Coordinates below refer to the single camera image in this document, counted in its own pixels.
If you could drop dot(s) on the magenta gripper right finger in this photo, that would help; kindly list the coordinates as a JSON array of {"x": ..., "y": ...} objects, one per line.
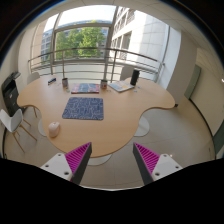
[{"x": 153, "y": 166}]

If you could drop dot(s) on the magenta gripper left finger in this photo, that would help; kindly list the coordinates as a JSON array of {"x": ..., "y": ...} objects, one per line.
[{"x": 70, "y": 166}]

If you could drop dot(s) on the white computer mouse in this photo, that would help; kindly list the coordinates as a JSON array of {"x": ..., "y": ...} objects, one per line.
[{"x": 53, "y": 129}]

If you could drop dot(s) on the blue patterned mouse pad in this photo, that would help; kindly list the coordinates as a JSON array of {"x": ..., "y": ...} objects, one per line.
[{"x": 84, "y": 108}]

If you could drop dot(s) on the wooden table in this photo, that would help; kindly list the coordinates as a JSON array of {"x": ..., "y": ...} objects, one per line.
[{"x": 108, "y": 119}]

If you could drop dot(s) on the red blue book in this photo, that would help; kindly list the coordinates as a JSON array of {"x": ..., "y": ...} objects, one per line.
[{"x": 82, "y": 88}]

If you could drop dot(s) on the white chair wooden legs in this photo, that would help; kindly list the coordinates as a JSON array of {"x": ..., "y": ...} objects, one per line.
[{"x": 12, "y": 123}]

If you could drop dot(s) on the dark cup left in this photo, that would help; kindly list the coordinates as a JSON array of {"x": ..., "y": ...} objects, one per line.
[{"x": 65, "y": 82}]

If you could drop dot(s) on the open light magazine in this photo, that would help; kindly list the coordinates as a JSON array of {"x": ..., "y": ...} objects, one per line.
[{"x": 121, "y": 86}]

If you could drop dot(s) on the small dark box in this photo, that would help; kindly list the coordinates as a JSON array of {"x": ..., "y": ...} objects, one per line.
[{"x": 51, "y": 81}]

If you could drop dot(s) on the patterned cup centre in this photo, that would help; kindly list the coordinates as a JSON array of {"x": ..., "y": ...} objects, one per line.
[{"x": 103, "y": 84}]

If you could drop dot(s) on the black speaker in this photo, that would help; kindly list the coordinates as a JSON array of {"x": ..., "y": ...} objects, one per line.
[{"x": 135, "y": 76}]

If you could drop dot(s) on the white chair far right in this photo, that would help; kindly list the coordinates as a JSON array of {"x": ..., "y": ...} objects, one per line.
[{"x": 126, "y": 72}]

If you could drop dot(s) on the white chair far left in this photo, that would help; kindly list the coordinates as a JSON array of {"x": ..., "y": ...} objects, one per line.
[{"x": 32, "y": 77}]

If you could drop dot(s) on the black printer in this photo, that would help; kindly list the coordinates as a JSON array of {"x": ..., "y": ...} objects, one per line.
[{"x": 10, "y": 93}]

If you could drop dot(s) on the metal balcony railing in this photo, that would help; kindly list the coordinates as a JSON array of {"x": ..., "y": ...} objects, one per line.
[{"x": 94, "y": 64}]

